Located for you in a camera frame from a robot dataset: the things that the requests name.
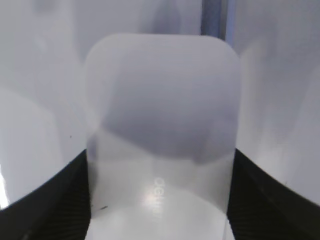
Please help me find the white board with aluminium frame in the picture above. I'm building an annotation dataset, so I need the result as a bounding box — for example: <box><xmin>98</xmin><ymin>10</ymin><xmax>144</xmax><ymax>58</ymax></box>
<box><xmin>0</xmin><ymin>0</ymin><xmax>320</xmax><ymax>203</ymax></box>

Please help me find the white rectangular board eraser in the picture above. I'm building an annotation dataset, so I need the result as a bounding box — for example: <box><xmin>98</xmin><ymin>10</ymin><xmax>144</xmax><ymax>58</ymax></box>
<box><xmin>85</xmin><ymin>33</ymin><xmax>241</xmax><ymax>240</ymax></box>

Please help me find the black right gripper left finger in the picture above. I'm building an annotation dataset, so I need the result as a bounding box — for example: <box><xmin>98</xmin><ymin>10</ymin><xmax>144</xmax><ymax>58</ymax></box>
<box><xmin>0</xmin><ymin>150</ymin><xmax>91</xmax><ymax>240</ymax></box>

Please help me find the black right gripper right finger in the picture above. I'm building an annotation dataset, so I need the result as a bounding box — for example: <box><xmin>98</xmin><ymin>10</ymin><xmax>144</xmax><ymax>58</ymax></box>
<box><xmin>227</xmin><ymin>149</ymin><xmax>320</xmax><ymax>240</ymax></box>

